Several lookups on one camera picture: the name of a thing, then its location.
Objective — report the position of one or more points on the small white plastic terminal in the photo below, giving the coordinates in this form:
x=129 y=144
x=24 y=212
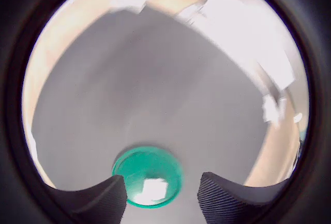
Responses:
x=152 y=190

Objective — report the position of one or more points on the round green lid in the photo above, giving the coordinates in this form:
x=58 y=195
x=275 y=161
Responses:
x=150 y=163

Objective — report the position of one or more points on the dark grey mat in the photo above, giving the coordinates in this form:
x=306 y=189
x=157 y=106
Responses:
x=155 y=92

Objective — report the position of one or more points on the white plastic wall bracket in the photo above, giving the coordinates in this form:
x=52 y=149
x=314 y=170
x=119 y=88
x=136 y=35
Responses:
x=298 y=117

